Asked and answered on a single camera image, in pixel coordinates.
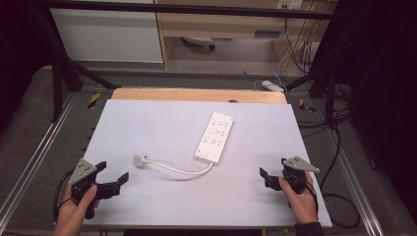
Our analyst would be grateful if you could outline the left hand-held gripper cable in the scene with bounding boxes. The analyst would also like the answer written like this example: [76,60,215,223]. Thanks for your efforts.
[52,168,75,224]

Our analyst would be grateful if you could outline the chair base with caster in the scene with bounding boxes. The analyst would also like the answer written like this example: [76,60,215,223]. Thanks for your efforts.
[181,36,216,51]

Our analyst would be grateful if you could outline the aluminium rail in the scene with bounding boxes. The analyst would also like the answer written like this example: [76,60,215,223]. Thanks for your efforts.
[0,92,78,224]
[323,127,385,236]

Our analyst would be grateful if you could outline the bundle of hanging cables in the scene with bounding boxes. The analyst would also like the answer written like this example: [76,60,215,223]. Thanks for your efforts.
[278,16,324,75]

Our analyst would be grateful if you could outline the black metal crossbar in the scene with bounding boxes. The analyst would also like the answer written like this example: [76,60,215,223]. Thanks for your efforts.
[32,0,338,21]

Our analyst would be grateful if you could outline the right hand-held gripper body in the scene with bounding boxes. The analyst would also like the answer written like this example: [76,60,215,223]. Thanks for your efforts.
[280,155,321,195]

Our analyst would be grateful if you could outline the black floor cable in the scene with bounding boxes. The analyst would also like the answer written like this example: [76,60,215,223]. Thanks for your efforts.
[319,107,362,230]

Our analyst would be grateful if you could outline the wooden desk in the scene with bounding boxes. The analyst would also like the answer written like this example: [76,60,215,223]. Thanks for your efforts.
[153,0,338,70]

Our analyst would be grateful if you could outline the hand-held gripper cable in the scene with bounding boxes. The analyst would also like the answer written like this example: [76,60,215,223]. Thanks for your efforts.
[303,178,320,218]
[52,168,75,224]

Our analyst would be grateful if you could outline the wall socket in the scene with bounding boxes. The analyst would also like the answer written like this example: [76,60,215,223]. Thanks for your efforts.
[276,0,303,10]

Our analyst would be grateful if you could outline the right hand-held gripper cable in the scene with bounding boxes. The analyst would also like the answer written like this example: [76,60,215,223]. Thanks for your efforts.
[303,178,320,218]

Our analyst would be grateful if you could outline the white floor power strip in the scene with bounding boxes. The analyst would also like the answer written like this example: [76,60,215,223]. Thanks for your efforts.
[261,80,285,93]

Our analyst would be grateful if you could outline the black metal stand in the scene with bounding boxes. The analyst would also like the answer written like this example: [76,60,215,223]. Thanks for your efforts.
[32,6,122,124]
[284,13,348,130]

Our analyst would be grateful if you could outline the person's left hand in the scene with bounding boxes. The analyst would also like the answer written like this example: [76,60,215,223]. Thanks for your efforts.
[53,184,101,236]

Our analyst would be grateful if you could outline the white power cable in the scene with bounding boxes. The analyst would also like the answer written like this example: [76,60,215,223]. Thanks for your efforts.
[144,158,214,176]

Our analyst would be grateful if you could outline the yellow black tape strip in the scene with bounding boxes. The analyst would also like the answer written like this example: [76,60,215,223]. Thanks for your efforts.
[298,97,317,113]
[87,91,102,110]

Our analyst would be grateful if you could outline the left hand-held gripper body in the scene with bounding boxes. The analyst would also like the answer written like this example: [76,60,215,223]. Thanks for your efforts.
[68,158,110,220]

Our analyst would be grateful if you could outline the black curtain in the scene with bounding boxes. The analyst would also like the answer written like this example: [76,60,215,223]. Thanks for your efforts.
[0,0,53,132]
[330,0,417,224]

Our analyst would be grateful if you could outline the wooden table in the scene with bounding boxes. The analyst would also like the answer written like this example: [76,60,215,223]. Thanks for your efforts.
[110,87,289,105]

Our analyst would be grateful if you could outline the person's right hand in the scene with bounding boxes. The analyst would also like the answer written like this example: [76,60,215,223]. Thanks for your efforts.
[278,170,319,226]

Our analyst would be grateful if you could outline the white cabinet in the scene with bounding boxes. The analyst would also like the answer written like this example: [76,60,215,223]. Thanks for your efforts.
[50,0,164,64]

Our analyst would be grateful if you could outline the white plug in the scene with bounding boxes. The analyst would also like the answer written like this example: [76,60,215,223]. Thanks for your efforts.
[133,154,149,168]

